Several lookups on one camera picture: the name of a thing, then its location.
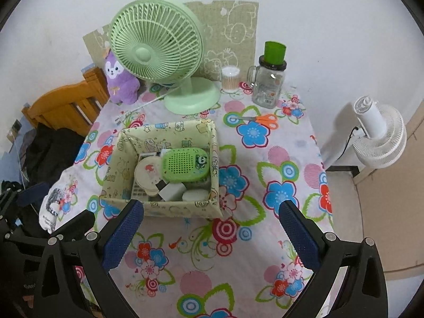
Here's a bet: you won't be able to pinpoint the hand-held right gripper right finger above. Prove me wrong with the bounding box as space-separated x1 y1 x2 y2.
279 200 389 318

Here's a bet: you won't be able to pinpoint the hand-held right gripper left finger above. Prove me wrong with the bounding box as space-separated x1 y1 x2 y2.
33 199 145 318

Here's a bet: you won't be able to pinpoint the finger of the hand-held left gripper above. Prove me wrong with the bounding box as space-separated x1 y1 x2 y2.
5 209 96 242
0 180 51 221

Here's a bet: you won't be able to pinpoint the yellow printed storage box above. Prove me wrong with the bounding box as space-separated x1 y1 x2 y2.
99 119 221 219

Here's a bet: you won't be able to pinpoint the white power adapter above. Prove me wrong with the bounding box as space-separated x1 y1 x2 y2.
158 182 186 202

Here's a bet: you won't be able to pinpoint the round cream compact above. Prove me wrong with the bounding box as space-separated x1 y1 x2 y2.
134 156 168 197

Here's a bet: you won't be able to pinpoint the white oval case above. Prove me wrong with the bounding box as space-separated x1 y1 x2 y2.
182 188 210 202

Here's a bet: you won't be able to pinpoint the green perforated panda case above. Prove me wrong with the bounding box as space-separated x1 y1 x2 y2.
161 147 211 183

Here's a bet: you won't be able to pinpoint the white printed tote bag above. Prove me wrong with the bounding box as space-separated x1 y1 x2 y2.
38 167 83 236

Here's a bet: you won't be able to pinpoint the black clothing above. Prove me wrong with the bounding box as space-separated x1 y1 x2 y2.
25 126 87 186

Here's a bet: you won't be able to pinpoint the wooden chair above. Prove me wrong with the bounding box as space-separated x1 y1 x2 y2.
21 67 111 136

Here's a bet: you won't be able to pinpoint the white floor fan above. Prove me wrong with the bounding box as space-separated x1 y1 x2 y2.
352 95 407 169

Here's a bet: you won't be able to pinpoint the purple plush toy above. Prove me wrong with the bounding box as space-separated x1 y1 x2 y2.
104 50 140 104

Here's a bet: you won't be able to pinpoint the glass mug jar green lid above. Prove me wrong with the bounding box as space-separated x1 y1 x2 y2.
248 41 287 109

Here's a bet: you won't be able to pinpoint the clear cotton swab container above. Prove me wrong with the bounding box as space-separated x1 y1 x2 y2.
221 66 241 93

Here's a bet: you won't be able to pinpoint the green desk fan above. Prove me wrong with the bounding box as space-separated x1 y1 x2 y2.
109 0 222 116

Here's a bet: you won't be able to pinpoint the beige printed cardboard sheet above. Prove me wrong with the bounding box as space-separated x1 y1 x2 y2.
83 1 259 83

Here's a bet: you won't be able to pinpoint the wall socket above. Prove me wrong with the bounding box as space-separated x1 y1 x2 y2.
8 121 22 143

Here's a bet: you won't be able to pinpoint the black fan power cable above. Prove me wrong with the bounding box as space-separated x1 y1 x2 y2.
339 125 361 168

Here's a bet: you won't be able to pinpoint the white fan cable with plug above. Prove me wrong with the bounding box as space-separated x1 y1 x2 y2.
114 84 181 125

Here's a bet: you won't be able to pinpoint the orange handled scissors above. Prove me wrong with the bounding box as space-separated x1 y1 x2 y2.
243 113 279 129

